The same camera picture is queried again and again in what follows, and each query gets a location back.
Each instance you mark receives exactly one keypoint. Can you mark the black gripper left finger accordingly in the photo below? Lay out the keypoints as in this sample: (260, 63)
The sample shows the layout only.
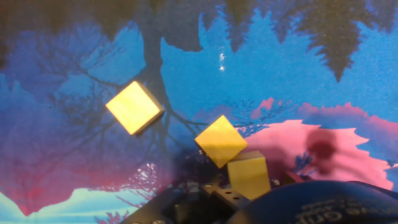
(228, 197)

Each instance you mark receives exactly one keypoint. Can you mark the blue landscape printed mat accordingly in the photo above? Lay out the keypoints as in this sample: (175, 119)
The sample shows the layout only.
(93, 155)

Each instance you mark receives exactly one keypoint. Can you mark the small wooden cube block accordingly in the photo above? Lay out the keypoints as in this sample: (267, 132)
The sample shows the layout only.
(220, 140)
(134, 107)
(248, 175)

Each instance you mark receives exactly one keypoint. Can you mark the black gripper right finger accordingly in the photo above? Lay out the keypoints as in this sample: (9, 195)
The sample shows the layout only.
(291, 179)

